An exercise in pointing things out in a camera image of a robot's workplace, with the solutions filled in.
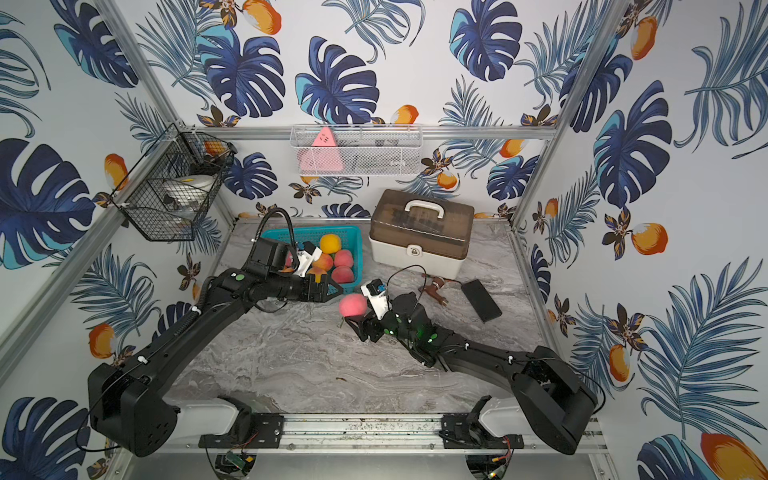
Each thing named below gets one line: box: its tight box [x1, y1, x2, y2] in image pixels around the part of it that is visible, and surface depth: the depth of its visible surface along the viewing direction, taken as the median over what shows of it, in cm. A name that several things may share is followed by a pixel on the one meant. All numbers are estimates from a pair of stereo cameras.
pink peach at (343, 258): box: [333, 249, 354, 267], surface depth 105 cm
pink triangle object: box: [297, 127, 345, 173], surface depth 92 cm
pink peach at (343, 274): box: [332, 265, 355, 284], surface depth 100 cm
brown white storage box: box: [368, 189, 475, 279], surface depth 97 cm
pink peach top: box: [339, 293, 368, 318], surface depth 77 cm
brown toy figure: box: [418, 277, 449, 306], surface depth 102 cm
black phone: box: [461, 279, 502, 323], surface depth 99 cm
